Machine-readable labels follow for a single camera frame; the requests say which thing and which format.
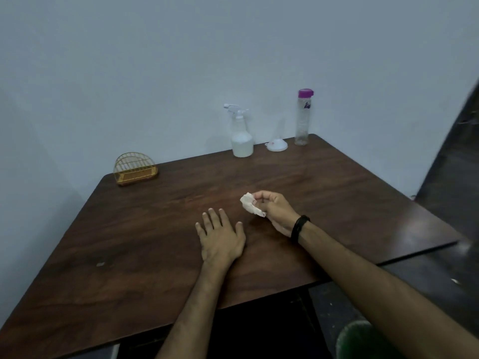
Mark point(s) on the person's right forearm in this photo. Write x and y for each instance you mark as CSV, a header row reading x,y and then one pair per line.
x,y
385,295

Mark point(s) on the purple bottle cap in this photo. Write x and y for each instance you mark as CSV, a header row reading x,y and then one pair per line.
x,y
305,93

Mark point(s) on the white trigger sprayer head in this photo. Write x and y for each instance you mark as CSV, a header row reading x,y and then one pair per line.
x,y
234,108

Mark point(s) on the clear water bottle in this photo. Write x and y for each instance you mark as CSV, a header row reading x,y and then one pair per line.
x,y
302,123

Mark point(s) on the person's right hand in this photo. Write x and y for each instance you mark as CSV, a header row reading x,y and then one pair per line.
x,y
278,213

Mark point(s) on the person's left forearm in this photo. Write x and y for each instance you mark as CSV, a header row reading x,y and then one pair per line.
x,y
196,310

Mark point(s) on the green waste bin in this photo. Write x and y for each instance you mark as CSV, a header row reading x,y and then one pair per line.
x,y
355,342

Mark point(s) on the white spray bottle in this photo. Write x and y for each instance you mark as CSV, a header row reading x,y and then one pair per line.
x,y
242,143

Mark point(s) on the white plastic funnel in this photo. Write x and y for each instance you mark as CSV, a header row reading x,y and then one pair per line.
x,y
277,146

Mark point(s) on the black wristband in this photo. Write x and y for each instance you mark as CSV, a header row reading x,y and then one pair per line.
x,y
299,228

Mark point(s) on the dark wooden table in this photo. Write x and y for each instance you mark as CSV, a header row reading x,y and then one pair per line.
x,y
131,239

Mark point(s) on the person's left hand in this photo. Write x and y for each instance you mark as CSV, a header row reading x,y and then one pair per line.
x,y
220,244

